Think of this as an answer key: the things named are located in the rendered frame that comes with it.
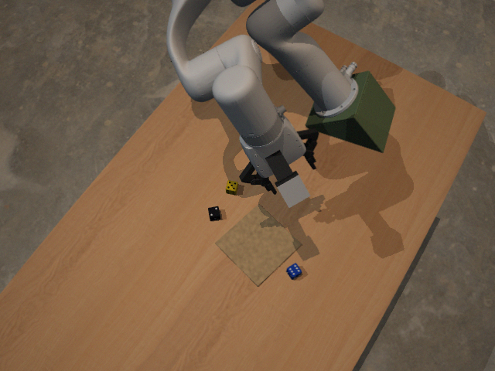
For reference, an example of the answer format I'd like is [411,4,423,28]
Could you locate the black die with white pips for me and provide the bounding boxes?
[208,206,220,221]

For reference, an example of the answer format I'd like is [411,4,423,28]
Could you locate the yellow die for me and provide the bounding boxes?
[226,180,238,195]

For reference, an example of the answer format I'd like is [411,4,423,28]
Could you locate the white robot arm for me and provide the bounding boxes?
[166,0,358,208]

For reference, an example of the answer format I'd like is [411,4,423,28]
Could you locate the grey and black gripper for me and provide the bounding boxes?
[239,114,319,195]

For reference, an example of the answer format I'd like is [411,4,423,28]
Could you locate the tan textured mat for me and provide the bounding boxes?
[215,204,302,286]

